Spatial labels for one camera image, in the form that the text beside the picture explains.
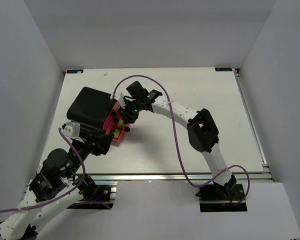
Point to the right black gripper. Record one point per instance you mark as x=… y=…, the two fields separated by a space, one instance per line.
x=125 y=117

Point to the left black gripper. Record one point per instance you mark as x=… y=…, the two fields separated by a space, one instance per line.
x=95 y=143

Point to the pink bottom drawer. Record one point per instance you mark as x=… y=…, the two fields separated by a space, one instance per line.
x=125 y=129

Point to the pink drawer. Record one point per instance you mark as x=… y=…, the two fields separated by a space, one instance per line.
x=112 y=117
x=111 y=128
x=125 y=129

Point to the pink top drawer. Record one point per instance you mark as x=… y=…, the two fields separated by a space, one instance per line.
x=112 y=117

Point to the lime rectangular lego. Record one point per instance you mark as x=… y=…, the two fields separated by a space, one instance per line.
x=116 y=133

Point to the black drawer cabinet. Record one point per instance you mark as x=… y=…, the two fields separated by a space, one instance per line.
x=90 y=108

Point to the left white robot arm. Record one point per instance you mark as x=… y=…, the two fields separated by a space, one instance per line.
x=56 y=187

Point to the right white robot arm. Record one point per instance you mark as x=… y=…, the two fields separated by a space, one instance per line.
x=201 y=128

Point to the left blue corner label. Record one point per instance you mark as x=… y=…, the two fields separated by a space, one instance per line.
x=74 y=71

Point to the blue corner label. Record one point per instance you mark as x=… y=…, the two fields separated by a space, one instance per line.
x=223 y=69
x=74 y=71

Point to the right blue corner label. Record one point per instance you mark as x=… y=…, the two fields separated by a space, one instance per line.
x=223 y=69

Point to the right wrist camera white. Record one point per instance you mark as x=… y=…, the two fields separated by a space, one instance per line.
x=118 y=97

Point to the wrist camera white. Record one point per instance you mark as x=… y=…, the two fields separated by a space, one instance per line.
x=71 y=129
x=118 y=97

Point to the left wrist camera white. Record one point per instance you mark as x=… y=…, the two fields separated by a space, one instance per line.
x=71 y=129

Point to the aluminium table front rail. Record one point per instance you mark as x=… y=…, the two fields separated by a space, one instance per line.
x=264 y=176

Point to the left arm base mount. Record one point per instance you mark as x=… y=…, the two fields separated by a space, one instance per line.
x=95 y=196

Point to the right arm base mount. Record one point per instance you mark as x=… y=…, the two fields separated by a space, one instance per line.
x=211 y=200

